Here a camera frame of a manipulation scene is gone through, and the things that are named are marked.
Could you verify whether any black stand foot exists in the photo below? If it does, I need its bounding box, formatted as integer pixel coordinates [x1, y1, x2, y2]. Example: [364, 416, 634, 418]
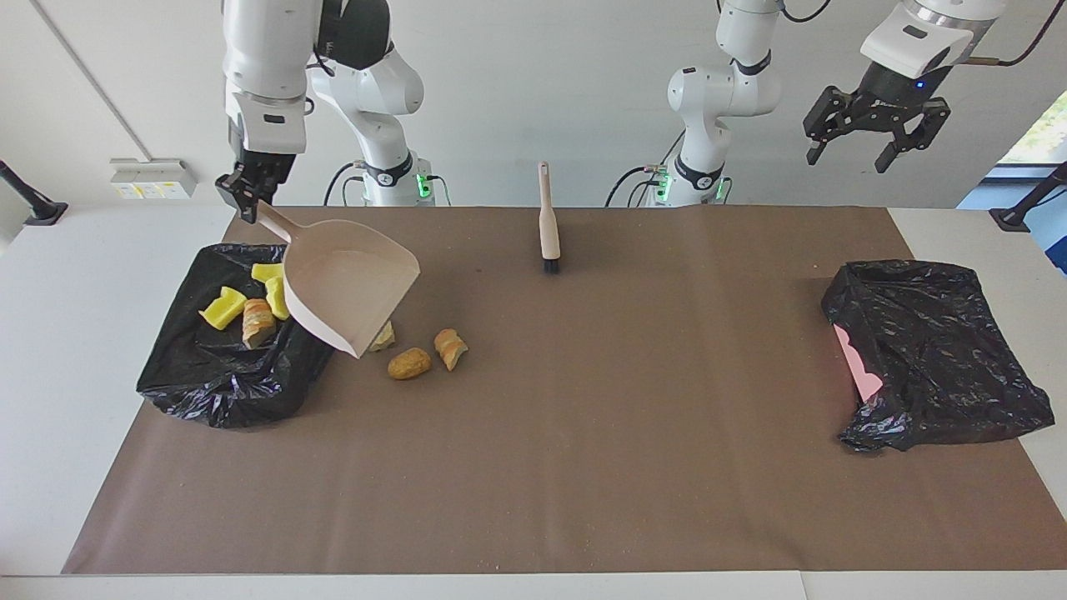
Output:
[0, 158, 69, 228]
[989, 160, 1067, 233]

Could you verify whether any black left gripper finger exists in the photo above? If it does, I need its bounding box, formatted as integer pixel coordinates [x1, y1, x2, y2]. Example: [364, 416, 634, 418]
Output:
[874, 98, 952, 174]
[804, 86, 864, 165]

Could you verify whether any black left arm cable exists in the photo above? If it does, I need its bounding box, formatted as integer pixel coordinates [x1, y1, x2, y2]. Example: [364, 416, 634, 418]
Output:
[779, 0, 1061, 68]

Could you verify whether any white wall conduit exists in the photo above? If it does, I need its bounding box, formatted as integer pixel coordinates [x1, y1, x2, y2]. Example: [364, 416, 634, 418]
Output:
[32, 0, 153, 161]

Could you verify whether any black plastic trash bag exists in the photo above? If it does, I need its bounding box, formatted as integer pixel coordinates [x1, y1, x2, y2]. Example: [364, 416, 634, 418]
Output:
[821, 259, 1056, 453]
[136, 242, 347, 430]

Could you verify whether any black base cable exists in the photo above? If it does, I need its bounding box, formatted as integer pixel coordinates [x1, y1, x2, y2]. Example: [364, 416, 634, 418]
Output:
[604, 164, 668, 208]
[323, 161, 368, 208]

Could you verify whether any beige handled cleaning brush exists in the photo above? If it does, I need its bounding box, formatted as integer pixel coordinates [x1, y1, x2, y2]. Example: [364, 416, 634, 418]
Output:
[537, 161, 563, 276]

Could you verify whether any beige plastic dustpan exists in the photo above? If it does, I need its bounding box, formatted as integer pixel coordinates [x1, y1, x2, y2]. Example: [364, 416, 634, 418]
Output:
[253, 200, 422, 361]

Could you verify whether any striped orange bread piece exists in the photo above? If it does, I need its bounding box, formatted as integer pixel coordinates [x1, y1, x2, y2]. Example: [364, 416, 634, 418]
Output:
[242, 297, 278, 351]
[433, 327, 469, 373]

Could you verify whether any white wall socket box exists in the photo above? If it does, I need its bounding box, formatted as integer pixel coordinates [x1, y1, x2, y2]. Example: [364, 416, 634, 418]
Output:
[110, 157, 199, 201]

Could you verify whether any brown paper table mat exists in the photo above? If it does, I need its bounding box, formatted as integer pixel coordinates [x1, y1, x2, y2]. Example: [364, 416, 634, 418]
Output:
[63, 206, 1067, 576]

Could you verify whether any pink plastic bin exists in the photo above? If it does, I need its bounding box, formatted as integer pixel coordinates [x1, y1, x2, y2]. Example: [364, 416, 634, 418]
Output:
[834, 323, 884, 403]

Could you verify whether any window with green view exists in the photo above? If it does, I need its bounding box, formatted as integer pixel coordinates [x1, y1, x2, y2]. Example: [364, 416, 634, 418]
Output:
[996, 87, 1067, 168]

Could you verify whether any brown peanut shaped bread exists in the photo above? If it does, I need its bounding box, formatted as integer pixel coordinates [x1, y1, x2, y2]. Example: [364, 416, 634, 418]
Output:
[388, 347, 433, 382]

